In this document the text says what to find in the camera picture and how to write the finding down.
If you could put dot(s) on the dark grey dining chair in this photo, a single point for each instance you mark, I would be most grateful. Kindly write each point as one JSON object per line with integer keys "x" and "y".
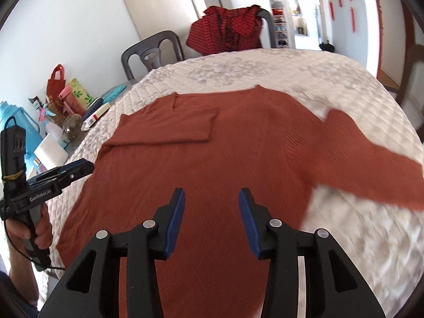
{"x": 132, "y": 53}

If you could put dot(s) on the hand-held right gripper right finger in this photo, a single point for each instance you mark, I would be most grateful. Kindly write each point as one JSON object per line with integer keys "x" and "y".
{"x": 248, "y": 218}

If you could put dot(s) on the rust orange knit sweater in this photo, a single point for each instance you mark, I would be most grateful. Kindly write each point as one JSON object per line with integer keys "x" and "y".
{"x": 215, "y": 172}

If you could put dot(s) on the white and red box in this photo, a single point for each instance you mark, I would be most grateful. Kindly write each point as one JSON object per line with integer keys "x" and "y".
{"x": 96, "y": 116}

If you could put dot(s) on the teal cloth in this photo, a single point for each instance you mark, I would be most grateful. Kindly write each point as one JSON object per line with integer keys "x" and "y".
{"x": 112, "y": 92}

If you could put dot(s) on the red gift bag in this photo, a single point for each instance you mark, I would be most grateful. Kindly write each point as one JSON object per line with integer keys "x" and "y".
{"x": 54, "y": 86}

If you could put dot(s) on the dining chair under plaid clothing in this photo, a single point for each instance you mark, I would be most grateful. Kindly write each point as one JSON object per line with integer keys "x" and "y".
{"x": 268, "y": 26}

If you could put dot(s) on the green floral box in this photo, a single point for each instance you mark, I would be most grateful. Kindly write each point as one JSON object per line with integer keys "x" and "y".
{"x": 82, "y": 94}

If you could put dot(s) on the small wicker basket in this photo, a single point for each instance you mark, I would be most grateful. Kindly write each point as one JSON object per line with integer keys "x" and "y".
{"x": 56, "y": 114}

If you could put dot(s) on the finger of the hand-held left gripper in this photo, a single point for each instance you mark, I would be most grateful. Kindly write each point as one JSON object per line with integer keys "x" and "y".
{"x": 78, "y": 174}
{"x": 56, "y": 173}

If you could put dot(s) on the light blue thermos jug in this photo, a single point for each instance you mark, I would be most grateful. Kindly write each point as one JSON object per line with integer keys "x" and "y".
{"x": 31, "y": 129}

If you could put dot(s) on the white quilted floral table cover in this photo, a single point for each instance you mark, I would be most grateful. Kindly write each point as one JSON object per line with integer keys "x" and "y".
{"x": 248, "y": 69}

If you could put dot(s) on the pink pouch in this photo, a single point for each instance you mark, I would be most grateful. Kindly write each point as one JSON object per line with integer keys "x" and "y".
{"x": 68, "y": 101}

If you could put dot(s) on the person's left hand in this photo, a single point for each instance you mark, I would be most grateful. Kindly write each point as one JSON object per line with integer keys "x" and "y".
{"x": 43, "y": 228}

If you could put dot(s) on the glass jar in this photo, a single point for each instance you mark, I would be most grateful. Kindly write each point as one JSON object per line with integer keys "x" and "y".
{"x": 73, "y": 126}

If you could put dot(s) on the white paper roll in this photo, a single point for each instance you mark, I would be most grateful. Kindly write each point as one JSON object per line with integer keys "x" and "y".
{"x": 49, "y": 150}

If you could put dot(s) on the red plaid clothing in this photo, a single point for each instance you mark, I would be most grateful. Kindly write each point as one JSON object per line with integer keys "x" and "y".
{"x": 215, "y": 29}

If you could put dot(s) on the dark brown dining chair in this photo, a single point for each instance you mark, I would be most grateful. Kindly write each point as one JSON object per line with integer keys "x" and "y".
{"x": 410, "y": 73}

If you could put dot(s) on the shoe rack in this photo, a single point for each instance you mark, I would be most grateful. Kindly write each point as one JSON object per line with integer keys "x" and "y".
{"x": 281, "y": 23}

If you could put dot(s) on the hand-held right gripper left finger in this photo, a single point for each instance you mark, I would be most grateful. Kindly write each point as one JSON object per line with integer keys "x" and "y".
{"x": 175, "y": 218}

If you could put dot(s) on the person's left forearm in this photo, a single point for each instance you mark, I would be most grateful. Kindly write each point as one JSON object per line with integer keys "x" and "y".
{"x": 20, "y": 271}

